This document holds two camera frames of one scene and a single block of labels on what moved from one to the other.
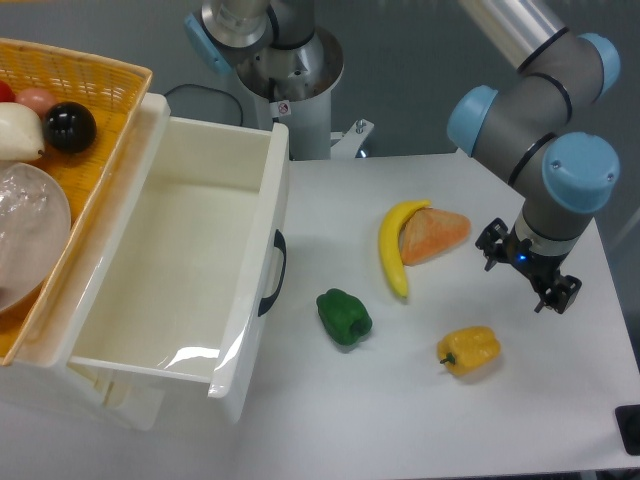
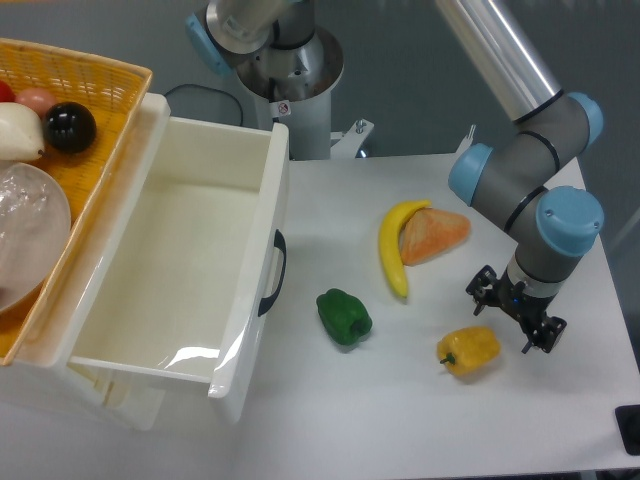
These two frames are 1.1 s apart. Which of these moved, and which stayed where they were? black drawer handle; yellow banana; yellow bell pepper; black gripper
Moved: black gripper
Stayed: black drawer handle; yellow bell pepper; yellow banana
